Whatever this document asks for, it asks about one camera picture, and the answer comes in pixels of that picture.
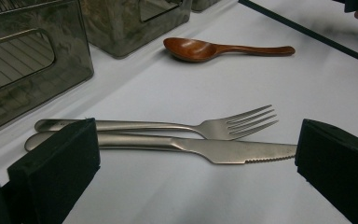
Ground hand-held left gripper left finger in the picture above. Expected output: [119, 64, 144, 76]
[7, 118, 101, 224]

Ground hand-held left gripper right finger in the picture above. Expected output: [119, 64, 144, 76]
[295, 119, 358, 224]

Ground steel fork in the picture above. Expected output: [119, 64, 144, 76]
[34, 105, 278, 141]

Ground brown wooden spoon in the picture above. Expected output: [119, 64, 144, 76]
[163, 36, 296, 63]

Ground clear grey plastic bin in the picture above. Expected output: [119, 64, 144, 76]
[0, 0, 95, 138]
[191, 0, 222, 13]
[78, 0, 194, 60]

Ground dark thin chopstick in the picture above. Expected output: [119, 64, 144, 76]
[238, 0, 358, 64]

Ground steel table knife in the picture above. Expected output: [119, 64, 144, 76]
[24, 132, 297, 165]

